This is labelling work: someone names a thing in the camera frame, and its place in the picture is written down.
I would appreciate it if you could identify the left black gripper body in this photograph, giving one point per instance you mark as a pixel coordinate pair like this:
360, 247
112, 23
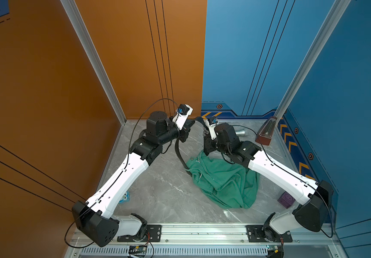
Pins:
182, 133

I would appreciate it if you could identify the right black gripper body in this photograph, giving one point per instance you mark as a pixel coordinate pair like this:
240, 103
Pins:
211, 144

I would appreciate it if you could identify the black belt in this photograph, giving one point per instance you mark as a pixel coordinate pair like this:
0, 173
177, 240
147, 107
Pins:
178, 150

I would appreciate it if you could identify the green trousers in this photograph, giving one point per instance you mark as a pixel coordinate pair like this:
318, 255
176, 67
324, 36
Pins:
230, 186

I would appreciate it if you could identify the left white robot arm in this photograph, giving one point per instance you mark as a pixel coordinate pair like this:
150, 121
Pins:
95, 217

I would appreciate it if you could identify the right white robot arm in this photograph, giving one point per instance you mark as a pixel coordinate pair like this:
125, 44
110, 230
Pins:
313, 198

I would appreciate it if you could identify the brown wooden metronome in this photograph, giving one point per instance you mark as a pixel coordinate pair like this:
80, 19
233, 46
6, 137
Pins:
266, 131

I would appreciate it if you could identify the light blue toy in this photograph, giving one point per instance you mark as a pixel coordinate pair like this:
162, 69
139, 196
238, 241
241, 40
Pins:
125, 197

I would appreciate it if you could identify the purple cube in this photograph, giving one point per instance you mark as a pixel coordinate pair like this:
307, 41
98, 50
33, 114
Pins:
286, 200

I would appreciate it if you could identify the right green circuit board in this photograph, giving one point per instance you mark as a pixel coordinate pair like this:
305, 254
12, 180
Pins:
276, 252

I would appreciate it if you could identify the green circuit board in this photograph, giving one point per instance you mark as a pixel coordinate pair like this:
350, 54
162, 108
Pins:
276, 252
137, 250

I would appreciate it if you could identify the left green circuit board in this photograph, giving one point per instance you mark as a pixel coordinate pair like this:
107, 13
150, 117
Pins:
137, 250

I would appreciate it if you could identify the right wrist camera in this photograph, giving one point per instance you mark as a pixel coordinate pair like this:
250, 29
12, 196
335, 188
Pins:
211, 123

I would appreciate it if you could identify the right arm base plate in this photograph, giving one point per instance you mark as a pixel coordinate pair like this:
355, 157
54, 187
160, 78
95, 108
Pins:
261, 234

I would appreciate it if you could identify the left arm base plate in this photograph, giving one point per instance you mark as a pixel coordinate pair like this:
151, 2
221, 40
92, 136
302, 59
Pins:
150, 233

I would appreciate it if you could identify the aluminium mounting rail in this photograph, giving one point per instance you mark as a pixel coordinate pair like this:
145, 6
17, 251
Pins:
193, 240

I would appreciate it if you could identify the left aluminium corner post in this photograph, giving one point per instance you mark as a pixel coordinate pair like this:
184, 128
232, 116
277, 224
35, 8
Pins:
88, 45

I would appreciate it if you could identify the aluminium corner post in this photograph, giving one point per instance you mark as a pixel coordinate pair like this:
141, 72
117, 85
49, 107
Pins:
333, 17
88, 45

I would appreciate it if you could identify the right aluminium corner post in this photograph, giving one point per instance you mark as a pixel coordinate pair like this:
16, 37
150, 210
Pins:
333, 17

